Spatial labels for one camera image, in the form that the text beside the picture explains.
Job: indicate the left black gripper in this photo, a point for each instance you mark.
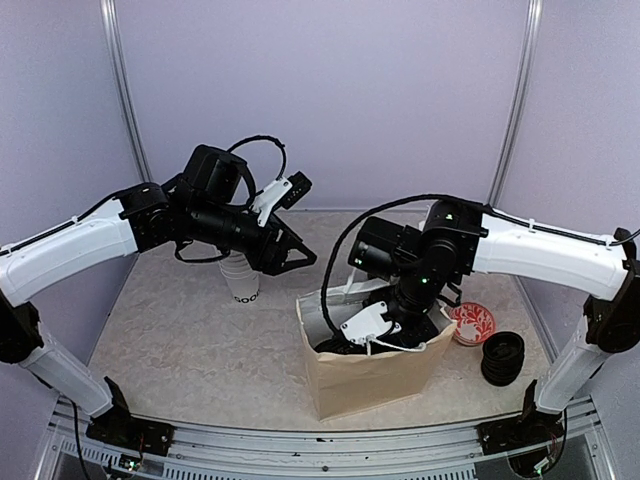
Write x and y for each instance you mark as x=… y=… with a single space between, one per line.
x=271 y=262

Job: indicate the stack of white paper cups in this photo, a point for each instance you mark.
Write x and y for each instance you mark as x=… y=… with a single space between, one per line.
x=242 y=280

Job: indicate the brown paper bag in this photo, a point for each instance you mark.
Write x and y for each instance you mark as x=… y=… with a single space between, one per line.
x=342 y=385

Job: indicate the stack of black cup lids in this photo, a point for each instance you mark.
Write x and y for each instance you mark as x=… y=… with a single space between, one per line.
x=503 y=358

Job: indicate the black cup lid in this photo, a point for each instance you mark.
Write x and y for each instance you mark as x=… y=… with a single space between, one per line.
x=339 y=346

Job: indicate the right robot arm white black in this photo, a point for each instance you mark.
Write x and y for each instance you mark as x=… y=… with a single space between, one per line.
x=462 y=237

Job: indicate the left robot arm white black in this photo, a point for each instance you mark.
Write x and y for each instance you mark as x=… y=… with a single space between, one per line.
x=213 y=201

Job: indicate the red white patterned bowl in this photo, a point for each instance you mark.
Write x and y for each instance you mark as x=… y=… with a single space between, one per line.
x=474 y=323

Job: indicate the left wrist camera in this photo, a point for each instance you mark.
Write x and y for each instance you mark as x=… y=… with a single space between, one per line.
x=280 y=193

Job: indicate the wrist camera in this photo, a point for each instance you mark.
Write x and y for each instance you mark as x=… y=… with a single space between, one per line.
x=370 y=325
x=280 y=193

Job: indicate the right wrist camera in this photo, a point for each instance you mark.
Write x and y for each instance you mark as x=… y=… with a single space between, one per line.
x=370 y=325

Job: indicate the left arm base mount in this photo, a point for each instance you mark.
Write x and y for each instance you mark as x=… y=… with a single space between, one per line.
x=130 y=435

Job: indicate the left aluminium corner post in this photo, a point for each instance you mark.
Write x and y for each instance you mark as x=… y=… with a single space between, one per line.
x=110 y=22

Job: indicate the aluminium corner post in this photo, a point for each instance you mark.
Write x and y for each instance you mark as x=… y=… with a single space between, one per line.
x=518 y=102
x=110 y=22

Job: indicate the aluminium front frame rail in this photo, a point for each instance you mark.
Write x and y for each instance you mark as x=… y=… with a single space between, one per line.
x=445 y=451

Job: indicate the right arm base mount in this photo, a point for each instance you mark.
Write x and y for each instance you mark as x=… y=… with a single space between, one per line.
x=530 y=427

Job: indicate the right aluminium corner post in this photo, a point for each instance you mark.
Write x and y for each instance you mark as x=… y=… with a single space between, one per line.
x=518 y=102

